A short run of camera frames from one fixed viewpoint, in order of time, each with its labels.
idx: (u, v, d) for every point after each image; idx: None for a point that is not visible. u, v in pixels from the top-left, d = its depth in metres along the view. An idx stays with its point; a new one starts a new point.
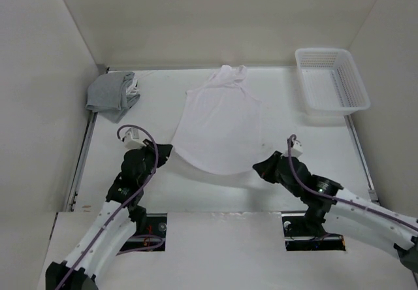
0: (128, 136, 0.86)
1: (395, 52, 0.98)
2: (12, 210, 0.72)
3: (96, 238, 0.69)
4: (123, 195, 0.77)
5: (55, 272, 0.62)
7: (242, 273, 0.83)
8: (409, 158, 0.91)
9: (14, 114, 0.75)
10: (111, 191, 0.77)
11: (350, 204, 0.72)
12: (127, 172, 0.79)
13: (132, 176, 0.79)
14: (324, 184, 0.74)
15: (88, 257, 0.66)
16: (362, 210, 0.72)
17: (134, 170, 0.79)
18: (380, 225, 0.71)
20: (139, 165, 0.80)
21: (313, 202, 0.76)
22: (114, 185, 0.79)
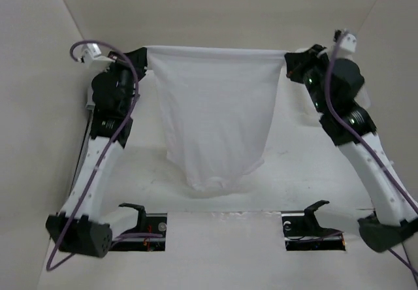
0: (87, 55, 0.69)
1: (396, 51, 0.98)
2: (13, 209, 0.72)
3: (91, 180, 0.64)
4: (108, 128, 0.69)
5: (55, 225, 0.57)
7: (242, 273, 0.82)
8: (408, 157, 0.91)
9: (15, 113, 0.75)
10: (95, 127, 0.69)
11: (369, 154, 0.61)
12: (102, 104, 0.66)
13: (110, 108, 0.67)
14: (357, 114, 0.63)
15: (87, 202, 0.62)
16: (377, 167, 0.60)
17: (110, 100, 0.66)
18: (383, 191, 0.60)
20: (115, 95, 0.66)
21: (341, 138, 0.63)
22: (96, 119, 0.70)
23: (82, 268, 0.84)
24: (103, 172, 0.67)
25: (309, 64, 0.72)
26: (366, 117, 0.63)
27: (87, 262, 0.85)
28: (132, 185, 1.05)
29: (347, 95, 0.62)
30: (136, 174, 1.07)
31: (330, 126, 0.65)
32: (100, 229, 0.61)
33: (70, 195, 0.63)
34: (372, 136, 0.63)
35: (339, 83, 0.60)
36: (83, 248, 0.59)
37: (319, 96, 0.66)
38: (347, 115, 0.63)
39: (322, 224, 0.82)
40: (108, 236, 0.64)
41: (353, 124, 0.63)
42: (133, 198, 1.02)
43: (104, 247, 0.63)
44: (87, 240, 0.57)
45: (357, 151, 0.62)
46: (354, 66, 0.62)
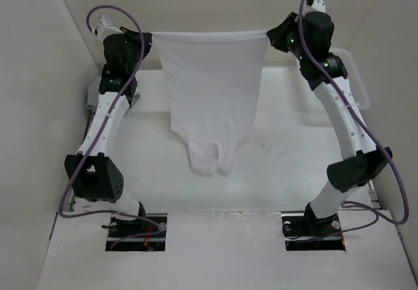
0: (101, 25, 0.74)
1: (394, 51, 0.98)
2: (13, 209, 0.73)
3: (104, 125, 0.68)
4: (115, 85, 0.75)
5: (73, 161, 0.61)
7: (243, 273, 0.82)
8: (407, 155, 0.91)
9: (15, 113, 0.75)
10: (103, 83, 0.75)
11: (336, 93, 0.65)
12: (112, 59, 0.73)
13: (119, 63, 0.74)
14: (332, 61, 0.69)
15: (102, 144, 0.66)
16: (343, 105, 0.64)
17: (120, 57, 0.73)
18: (345, 127, 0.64)
20: (125, 51, 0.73)
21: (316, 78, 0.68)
22: (104, 78, 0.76)
23: (83, 268, 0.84)
24: (113, 120, 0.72)
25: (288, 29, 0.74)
26: (340, 63, 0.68)
27: (87, 262, 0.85)
28: (132, 185, 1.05)
29: (323, 39, 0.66)
30: (136, 174, 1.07)
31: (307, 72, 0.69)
32: (113, 168, 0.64)
33: (85, 138, 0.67)
34: (343, 80, 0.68)
35: (313, 27, 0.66)
36: (100, 186, 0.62)
37: (300, 49, 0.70)
38: (324, 61, 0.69)
39: (317, 213, 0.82)
40: (120, 181, 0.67)
41: (326, 66, 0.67)
42: (133, 198, 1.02)
43: (118, 190, 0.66)
44: (105, 176, 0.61)
45: (325, 93, 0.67)
46: (326, 15, 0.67)
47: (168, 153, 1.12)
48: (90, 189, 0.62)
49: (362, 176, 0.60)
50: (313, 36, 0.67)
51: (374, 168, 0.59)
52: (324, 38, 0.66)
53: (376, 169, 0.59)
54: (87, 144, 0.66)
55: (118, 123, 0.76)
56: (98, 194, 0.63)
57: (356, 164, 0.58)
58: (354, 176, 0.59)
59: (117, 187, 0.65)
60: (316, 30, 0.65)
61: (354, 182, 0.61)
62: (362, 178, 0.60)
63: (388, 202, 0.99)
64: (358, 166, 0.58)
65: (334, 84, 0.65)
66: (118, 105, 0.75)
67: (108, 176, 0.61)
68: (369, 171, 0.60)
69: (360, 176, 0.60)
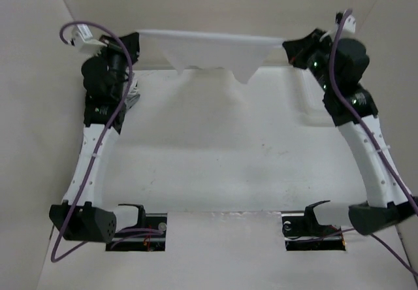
0: (78, 38, 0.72)
1: (394, 51, 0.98)
2: (14, 209, 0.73)
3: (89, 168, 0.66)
4: (102, 115, 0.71)
5: (60, 213, 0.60)
7: (242, 273, 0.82)
8: (407, 156, 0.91)
9: (16, 114, 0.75)
10: (87, 113, 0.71)
11: (366, 136, 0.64)
12: (95, 89, 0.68)
13: (102, 93, 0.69)
14: (360, 95, 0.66)
15: (90, 188, 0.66)
16: (371, 150, 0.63)
17: (104, 85, 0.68)
18: (374, 171, 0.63)
20: (106, 78, 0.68)
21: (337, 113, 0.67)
22: (89, 105, 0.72)
23: (83, 268, 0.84)
24: (101, 158, 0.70)
25: (312, 49, 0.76)
26: (369, 100, 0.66)
27: (87, 262, 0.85)
28: (132, 186, 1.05)
29: (353, 74, 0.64)
30: (136, 173, 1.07)
31: (331, 104, 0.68)
32: (103, 213, 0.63)
33: (70, 184, 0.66)
34: (372, 119, 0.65)
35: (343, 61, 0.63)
36: (89, 233, 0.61)
37: (324, 77, 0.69)
38: (351, 96, 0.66)
39: (319, 221, 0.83)
40: (110, 221, 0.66)
41: (354, 104, 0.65)
42: (132, 198, 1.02)
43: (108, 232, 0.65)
44: (93, 226, 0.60)
45: (352, 131, 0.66)
46: (360, 46, 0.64)
47: (168, 153, 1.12)
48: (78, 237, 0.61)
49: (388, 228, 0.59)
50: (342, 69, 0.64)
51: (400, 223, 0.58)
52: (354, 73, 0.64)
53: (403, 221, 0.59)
54: (74, 189, 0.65)
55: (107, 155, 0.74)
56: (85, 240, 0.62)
57: (386, 219, 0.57)
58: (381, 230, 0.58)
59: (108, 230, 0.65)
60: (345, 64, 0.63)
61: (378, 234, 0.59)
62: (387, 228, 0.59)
63: None
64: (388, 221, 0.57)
65: (362, 125, 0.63)
66: (106, 140, 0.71)
67: (96, 225, 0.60)
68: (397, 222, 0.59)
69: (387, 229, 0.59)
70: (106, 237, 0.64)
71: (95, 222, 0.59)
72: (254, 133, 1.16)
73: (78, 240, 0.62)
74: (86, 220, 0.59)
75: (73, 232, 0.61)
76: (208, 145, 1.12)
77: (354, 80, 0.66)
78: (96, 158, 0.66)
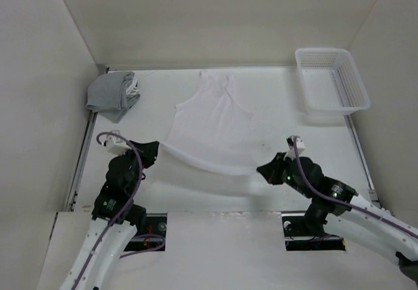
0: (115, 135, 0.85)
1: (394, 51, 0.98)
2: (13, 209, 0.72)
3: (86, 266, 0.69)
4: (109, 209, 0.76)
5: None
7: (243, 273, 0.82)
8: (407, 156, 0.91)
9: (15, 114, 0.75)
10: (96, 207, 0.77)
11: (366, 214, 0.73)
12: (113, 182, 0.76)
13: (118, 186, 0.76)
14: (337, 188, 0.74)
15: (81, 285, 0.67)
16: (376, 220, 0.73)
17: (120, 179, 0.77)
18: (391, 236, 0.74)
20: (125, 174, 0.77)
21: (328, 207, 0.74)
22: (100, 199, 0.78)
23: None
24: (98, 253, 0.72)
25: (282, 168, 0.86)
26: (345, 187, 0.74)
27: None
28: None
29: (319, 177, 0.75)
30: None
31: (322, 205, 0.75)
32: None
33: (66, 277, 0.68)
34: (357, 198, 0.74)
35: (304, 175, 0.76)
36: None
37: (303, 189, 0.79)
38: (330, 191, 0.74)
39: (326, 229, 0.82)
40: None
41: (336, 196, 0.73)
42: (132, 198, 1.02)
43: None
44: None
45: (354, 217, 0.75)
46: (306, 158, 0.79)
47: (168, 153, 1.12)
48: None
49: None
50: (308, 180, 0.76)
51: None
52: (318, 177, 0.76)
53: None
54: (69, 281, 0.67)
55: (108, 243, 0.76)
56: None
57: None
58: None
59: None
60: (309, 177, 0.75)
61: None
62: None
63: (388, 202, 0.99)
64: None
65: (360, 209, 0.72)
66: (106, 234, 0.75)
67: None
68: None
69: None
70: None
71: None
72: (255, 134, 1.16)
73: None
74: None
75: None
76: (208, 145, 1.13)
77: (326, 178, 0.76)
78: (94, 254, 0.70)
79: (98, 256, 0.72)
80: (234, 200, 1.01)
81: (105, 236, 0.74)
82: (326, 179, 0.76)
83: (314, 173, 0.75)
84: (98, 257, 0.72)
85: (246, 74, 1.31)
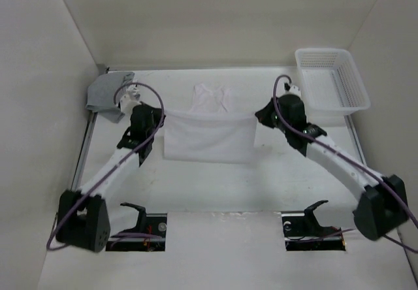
0: None
1: (394, 51, 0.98)
2: (14, 209, 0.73)
3: (110, 173, 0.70)
4: (132, 145, 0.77)
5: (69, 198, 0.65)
7: (243, 273, 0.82)
8: (407, 156, 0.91)
9: (14, 114, 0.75)
10: (121, 142, 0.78)
11: (324, 147, 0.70)
12: (136, 123, 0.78)
13: (141, 128, 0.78)
14: (311, 128, 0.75)
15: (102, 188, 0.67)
16: (331, 153, 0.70)
17: (143, 122, 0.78)
18: (343, 172, 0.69)
20: (148, 118, 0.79)
21: (296, 142, 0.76)
22: (124, 138, 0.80)
23: (83, 267, 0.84)
24: (123, 170, 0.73)
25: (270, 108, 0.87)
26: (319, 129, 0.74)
27: (87, 262, 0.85)
28: (131, 185, 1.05)
29: (299, 115, 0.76)
30: (136, 174, 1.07)
31: (294, 140, 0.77)
32: (105, 218, 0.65)
33: (89, 180, 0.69)
34: (323, 137, 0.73)
35: (285, 107, 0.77)
36: (84, 232, 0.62)
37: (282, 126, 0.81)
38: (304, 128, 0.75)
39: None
40: (105, 230, 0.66)
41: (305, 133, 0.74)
42: (132, 198, 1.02)
43: (100, 241, 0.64)
44: (93, 219, 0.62)
45: (313, 151, 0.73)
46: (296, 96, 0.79)
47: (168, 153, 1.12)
48: (72, 233, 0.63)
49: (392, 223, 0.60)
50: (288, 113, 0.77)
51: (392, 215, 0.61)
52: (298, 112, 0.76)
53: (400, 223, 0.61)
54: (89, 185, 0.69)
55: (125, 176, 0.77)
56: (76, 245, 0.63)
57: (375, 206, 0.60)
58: (383, 221, 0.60)
59: (99, 239, 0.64)
60: (289, 109, 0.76)
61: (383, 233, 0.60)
62: (392, 225, 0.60)
63: None
64: (380, 207, 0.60)
65: (319, 142, 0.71)
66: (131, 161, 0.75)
67: (96, 218, 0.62)
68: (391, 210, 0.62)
69: (389, 223, 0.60)
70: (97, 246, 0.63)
71: (96, 220, 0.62)
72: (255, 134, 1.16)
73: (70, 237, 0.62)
74: (91, 209, 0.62)
75: (72, 225, 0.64)
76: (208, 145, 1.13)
77: (305, 119, 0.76)
78: (118, 166, 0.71)
79: (121, 172, 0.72)
80: (234, 200, 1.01)
81: (129, 159, 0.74)
82: (304, 120, 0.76)
83: (294, 108, 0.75)
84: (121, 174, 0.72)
85: (245, 74, 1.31)
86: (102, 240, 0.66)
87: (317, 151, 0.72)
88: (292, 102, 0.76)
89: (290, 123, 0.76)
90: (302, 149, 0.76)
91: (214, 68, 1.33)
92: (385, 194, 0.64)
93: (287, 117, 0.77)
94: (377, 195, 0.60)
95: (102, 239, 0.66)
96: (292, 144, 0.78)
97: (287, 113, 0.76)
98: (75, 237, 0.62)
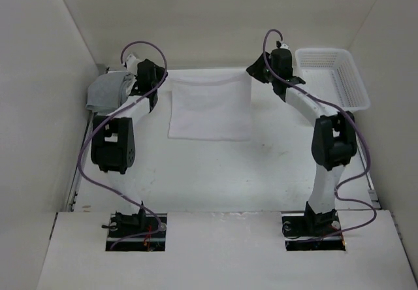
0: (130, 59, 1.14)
1: (393, 50, 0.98)
2: (14, 209, 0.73)
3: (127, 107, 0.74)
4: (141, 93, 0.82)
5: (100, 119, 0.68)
7: (243, 273, 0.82)
8: (407, 155, 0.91)
9: (15, 115, 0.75)
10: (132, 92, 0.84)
11: (298, 90, 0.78)
12: (141, 77, 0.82)
13: (146, 79, 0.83)
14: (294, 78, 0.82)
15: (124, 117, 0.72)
16: (302, 95, 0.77)
17: (148, 74, 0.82)
18: (308, 108, 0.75)
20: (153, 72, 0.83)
21: (278, 89, 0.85)
22: (132, 91, 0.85)
23: (83, 268, 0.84)
24: (138, 108, 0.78)
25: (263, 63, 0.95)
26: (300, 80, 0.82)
27: (87, 262, 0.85)
28: None
29: (285, 66, 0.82)
30: (136, 174, 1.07)
31: (277, 86, 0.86)
32: (132, 136, 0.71)
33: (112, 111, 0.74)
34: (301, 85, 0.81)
35: (275, 57, 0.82)
36: (116, 149, 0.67)
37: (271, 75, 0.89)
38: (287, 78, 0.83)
39: (314, 209, 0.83)
40: (132, 149, 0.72)
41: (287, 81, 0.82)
42: None
43: (130, 158, 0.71)
44: (125, 137, 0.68)
45: (290, 95, 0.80)
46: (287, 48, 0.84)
47: (167, 153, 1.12)
48: (104, 151, 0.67)
49: (340, 151, 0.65)
50: (277, 64, 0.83)
51: (342, 145, 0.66)
52: (286, 63, 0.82)
53: (349, 154, 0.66)
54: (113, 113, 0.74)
55: (138, 119, 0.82)
56: (108, 163, 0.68)
57: (326, 132, 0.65)
58: (331, 146, 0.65)
59: (129, 157, 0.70)
60: (279, 59, 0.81)
61: (331, 158, 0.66)
62: (340, 154, 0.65)
63: (388, 202, 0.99)
64: (331, 134, 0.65)
65: (296, 86, 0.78)
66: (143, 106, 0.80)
67: (127, 134, 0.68)
68: (342, 141, 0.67)
69: (337, 150, 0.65)
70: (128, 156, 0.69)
71: (127, 130, 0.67)
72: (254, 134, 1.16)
73: (103, 153, 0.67)
74: (121, 127, 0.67)
75: (102, 144, 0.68)
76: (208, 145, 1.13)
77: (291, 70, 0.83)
78: (134, 103, 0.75)
79: (137, 110, 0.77)
80: (234, 200, 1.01)
81: (141, 102, 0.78)
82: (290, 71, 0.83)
83: (281, 59, 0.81)
84: (136, 112, 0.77)
85: None
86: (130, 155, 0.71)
87: (294, 95, 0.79)
88: (281, 53, 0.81)
89: (277, 73, 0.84)
90: (282, 95, 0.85)
91: (214, 68, 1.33)
92: (341, 126, 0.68)
93: (276, 67, 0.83)
94: (328, 123, 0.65)
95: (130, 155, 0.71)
96: (275, 91, 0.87)
97: (276, 63, 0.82)
98: (107, 155, 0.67)
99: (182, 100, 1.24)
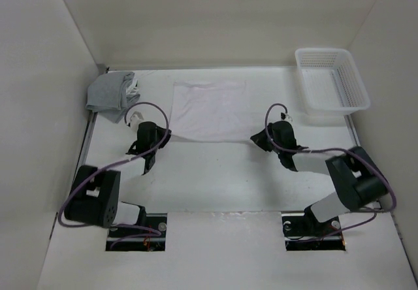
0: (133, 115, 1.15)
1: (393, 51, 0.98)
2: (12, 209, 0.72)
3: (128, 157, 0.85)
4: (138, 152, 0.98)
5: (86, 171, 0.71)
7: (242, 272, 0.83)
8: (407, 156, 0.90)
9: (14, 114, 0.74)
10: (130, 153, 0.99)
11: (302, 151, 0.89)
12: (142, 136, 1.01)
13: (146, 139, 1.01)
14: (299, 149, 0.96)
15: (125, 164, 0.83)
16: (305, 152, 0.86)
17: (148, 134, 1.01)
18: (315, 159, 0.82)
20: (151, 131, 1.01)
21: (287, 160, 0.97)
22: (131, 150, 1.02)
23: (83, 268, 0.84)
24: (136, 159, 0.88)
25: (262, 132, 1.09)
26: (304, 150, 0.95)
27: (87, 262, 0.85)
28: (131, 185, 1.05)
29: (289, 138, 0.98)
30: None
31: (284, 159, 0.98)
32: (115, 193, 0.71)
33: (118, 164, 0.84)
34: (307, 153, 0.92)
35: (277, 131, 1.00)
36: (95, 205, 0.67)
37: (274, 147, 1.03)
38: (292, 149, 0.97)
39: (317, 216, 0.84)
40: (113, 207, 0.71)
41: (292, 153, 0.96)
42: (132, 198, 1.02)
43: (108, 217, 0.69)
44: (103, 196, 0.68)
45: (298, 158, 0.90)
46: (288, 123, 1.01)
47: (167, 153, 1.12)
48: (80, 206, 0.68)
49: (367, 187, 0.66)
50: (280, 137, 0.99)
51: (366, 179, 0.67)
52: (287, 136, 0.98)
53: (378, 188, 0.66)
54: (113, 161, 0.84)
55: (132, 169, 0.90)
56: (84, 218, 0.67)
57: (342, 172, 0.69)
58: (354, 185, 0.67)
59: (107, 216, 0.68)
60: (281, 132, 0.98)
61: (361, 196, 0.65)
62: (368, 189, 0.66)
63: (387, 201, 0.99)
64: (347, 172, 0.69)
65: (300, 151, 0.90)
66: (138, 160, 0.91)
67: (108, 187, 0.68)
68: (367, 177, 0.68)
69: (363, 187, 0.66)
70: (105, 219, 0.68)
71: (108, 191, 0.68)
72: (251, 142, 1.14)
73: (77, 208, 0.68)
74: (107, 177, 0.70)
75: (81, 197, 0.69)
76: (208, 145, 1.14)
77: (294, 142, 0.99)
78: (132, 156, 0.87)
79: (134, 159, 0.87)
80: (234, 200, 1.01)
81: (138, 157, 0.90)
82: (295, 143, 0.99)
83: (284, 133, 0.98)
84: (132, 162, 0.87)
85: (245, 74, 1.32)
86: (111, 214, 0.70)
87: (300, 156, 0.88)
88: (283, 128, 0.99)
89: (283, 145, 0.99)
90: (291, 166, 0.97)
91: (213, 68, 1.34)
92: (357, 164, 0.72)
93: (279, 139, 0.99)
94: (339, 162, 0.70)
95: (110, 214, 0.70)
96: (285, 162, 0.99)
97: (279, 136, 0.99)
98: (81, 211, 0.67)
99: (181, 102, 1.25)
